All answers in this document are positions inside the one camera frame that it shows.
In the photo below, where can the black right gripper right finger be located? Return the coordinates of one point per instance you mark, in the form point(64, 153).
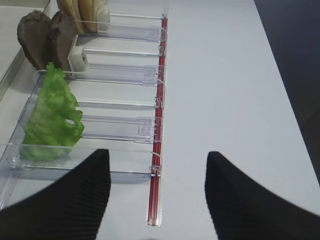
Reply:
point(242, 209)

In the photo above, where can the clear acrylic right rack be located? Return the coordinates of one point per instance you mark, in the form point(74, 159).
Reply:
point(121, 95)

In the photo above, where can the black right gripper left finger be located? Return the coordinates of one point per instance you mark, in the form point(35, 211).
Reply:
point(71, 208)

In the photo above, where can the green lettuce leaf in rack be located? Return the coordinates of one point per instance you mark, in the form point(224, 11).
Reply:
point(55, 122)

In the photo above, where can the brown meat patty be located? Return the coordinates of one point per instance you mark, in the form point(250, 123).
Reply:
point(60, 37)
point(32, 33)

